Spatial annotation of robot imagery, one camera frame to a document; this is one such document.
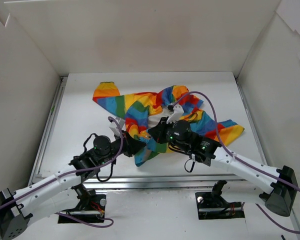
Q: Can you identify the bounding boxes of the rainbow striped jacket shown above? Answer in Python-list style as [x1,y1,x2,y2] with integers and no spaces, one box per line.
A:
[92,82,245,167]

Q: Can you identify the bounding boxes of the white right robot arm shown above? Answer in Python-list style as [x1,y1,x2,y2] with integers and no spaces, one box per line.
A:
[147,117,298,217]

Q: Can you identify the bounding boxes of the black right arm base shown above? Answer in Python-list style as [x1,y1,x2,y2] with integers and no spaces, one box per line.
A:
[195,180,245,220]

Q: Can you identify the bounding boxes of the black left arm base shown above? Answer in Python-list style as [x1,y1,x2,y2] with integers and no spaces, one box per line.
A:
[62,184,107,224]

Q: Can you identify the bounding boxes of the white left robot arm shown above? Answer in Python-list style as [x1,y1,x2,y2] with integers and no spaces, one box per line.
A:
[0,131,146,240]

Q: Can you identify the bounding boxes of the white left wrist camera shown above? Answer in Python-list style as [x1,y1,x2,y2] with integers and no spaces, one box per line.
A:
[108,116,125,137]

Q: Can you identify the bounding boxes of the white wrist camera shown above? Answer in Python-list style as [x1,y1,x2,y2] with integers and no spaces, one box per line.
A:
[166,104,184,124]
[108,116,125,137]

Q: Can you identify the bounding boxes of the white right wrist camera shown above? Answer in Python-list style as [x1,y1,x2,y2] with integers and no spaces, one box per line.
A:
[166,104,184,124]

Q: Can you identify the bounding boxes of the aluminium table frame rail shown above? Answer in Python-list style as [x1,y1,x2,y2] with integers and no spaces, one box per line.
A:
[0,74,300,240]

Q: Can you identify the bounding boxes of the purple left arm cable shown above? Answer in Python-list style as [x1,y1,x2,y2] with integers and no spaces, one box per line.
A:
[0,116,125,228]

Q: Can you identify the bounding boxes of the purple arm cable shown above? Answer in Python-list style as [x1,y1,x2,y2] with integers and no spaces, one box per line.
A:
[171,91,300,235]
[0,116,125,228]

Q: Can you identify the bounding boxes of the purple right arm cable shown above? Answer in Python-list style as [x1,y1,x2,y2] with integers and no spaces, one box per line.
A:
[171,91,300,235]

